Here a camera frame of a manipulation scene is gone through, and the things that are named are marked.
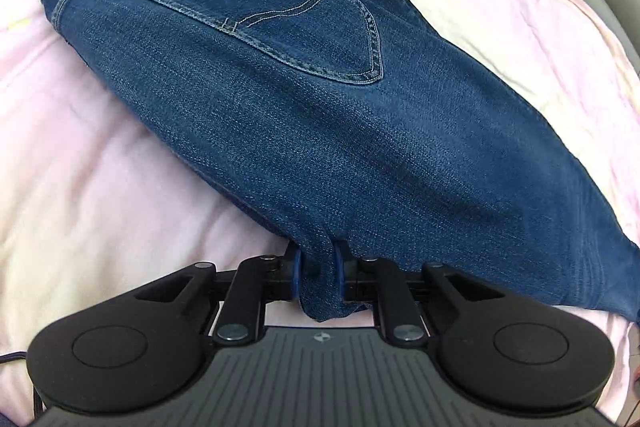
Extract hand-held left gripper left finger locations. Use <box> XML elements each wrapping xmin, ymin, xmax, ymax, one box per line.
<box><xmin>134</xmin><ymin>241</ymin><xmax>305</xmax><ymax>349</ymax></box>

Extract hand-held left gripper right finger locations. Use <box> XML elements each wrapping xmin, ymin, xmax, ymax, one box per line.
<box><xmin>332</xmin><ymin>239</ymin><xmax>507</xmax><ymax>349</ymax></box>

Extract dark cable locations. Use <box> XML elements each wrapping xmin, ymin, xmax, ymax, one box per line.
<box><xmin>0</xmin><ymin>349</ymin><xmax>46</xmax><ymax>415</ymax></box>

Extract blue denim pants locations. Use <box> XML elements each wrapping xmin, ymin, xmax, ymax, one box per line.
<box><xmin>37</xmin><ymin>0</ymin><xmax>640</xmax><ymax>324</ymax></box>

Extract pink floral blanket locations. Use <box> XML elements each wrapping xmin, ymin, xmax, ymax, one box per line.
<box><xmin>0</xmin><ymin>0</ymin><xmax>640</xmax><ymax>427</ymax></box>

